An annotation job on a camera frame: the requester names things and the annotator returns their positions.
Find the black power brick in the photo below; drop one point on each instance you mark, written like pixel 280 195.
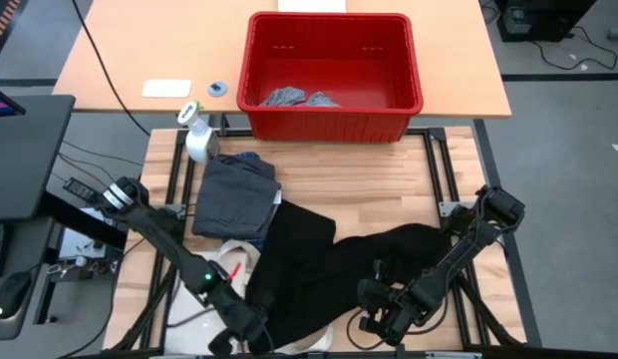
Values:
pixel 80 189

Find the red plastic laundry bin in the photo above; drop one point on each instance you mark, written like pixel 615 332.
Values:
pixel 334 124

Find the black panel with orange stripes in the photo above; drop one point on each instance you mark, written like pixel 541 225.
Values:
pixel 5 22

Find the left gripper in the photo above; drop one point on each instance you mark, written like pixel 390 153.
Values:
pixel 236 309

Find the white rectangular pad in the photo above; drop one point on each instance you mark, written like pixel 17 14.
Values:
pixel 167 88

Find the black garment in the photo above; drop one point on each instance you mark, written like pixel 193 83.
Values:
pixel 309 269

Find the cream canvas tote bag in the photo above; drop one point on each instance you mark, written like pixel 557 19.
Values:
pixel 189 324

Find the dark grey garment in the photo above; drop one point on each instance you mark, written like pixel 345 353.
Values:
pixel 236 197

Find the white paper sheet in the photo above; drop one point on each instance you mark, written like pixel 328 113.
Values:
pixel 311 5

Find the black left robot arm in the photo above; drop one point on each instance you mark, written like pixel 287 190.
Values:
pixel 159 234

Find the white spray bottle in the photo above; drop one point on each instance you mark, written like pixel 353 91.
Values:
pixel 197 137

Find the black computer tower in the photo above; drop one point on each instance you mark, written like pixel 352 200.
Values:
pixel 543 20

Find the light wooden desk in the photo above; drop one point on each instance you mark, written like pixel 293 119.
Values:
pixel 164 40

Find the blue plaid pajama pants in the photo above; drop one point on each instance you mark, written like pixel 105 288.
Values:
pixel 256 243

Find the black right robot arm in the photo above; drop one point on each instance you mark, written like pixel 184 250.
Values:
pixel 468 244

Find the black side desk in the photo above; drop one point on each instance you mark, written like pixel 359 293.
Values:
pixel 25 154

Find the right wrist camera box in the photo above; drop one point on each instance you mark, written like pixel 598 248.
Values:
pixel 380 269

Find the black aluminium table frame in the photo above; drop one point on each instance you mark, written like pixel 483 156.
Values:
pixel 433 164

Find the white electronics box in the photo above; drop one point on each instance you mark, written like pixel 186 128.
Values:
pixel 77 244

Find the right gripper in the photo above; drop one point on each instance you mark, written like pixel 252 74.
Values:
pixel 403 309

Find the computer screen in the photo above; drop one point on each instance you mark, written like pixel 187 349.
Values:
pixel 2 105

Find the black computer mouse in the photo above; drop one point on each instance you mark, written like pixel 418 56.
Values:
pixel 11 294

